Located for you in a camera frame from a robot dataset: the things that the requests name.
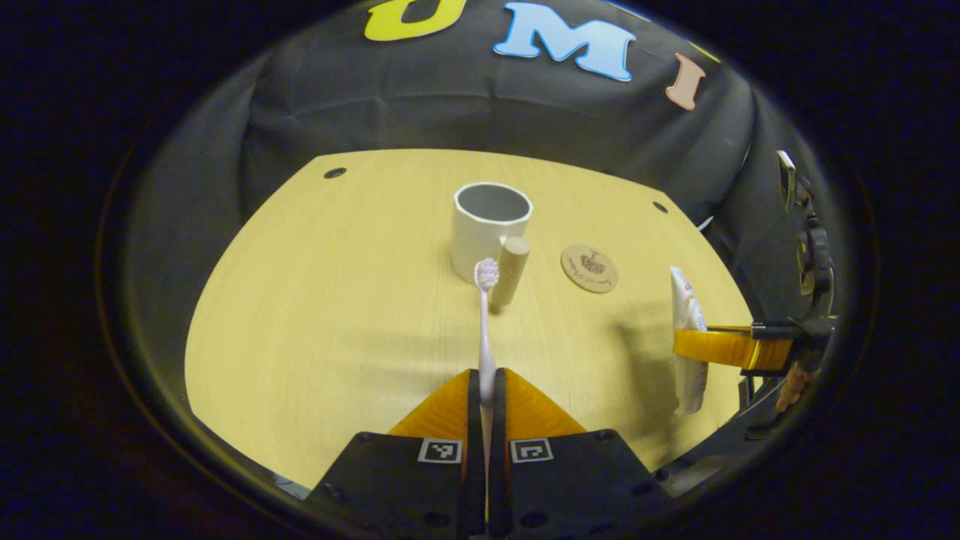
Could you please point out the white toothpaste tube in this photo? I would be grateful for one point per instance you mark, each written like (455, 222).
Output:
(688, 307)

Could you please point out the pale pink toothbrush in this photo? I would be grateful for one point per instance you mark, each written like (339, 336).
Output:
(486, 337)

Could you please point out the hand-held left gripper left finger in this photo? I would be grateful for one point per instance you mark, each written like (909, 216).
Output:
(472, 465)

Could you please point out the round wooden coaster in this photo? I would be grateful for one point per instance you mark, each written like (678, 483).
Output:
(589, 268)

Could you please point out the black backdrop cloth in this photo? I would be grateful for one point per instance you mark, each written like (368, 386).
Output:
(375, 97)

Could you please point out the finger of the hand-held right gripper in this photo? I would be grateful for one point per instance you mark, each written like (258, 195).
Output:
(720, 349)

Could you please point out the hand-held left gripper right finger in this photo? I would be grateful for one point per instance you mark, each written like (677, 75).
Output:
(498, 480)

